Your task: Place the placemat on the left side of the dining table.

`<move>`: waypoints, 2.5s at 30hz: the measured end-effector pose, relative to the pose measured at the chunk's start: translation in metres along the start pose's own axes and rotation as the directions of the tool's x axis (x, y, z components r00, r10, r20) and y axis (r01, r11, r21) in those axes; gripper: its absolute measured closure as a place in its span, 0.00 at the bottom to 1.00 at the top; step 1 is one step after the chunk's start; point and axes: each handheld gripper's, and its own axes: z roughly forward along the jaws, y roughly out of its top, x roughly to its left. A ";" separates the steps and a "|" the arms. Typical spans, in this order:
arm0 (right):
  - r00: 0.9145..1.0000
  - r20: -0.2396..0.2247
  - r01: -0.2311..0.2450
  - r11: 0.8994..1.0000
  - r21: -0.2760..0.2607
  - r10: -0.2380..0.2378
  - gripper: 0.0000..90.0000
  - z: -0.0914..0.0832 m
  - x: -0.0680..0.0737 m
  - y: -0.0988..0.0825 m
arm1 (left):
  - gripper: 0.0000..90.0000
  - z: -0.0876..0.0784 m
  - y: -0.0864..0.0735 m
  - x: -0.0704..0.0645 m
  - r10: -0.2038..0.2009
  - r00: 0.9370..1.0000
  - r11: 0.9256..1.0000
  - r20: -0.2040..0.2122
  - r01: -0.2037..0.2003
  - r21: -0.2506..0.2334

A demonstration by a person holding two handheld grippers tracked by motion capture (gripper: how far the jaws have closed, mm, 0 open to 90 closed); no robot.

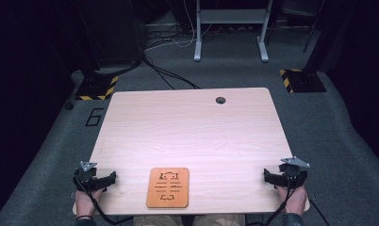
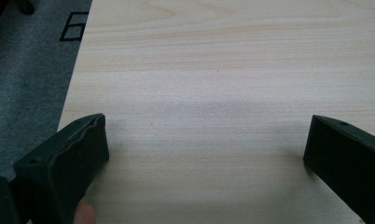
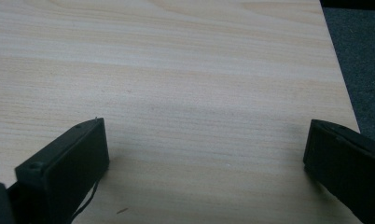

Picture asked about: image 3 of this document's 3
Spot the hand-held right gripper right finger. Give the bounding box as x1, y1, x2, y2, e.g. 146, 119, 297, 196
302, 119, 375, 224

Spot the black yellow striped base plate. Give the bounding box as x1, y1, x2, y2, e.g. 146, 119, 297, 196
319, 0, 375, 12

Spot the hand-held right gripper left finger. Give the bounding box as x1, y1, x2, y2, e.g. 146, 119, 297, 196
7, 117, 111, 224

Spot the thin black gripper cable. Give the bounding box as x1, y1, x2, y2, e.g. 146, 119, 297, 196
71, 178, 101, 222

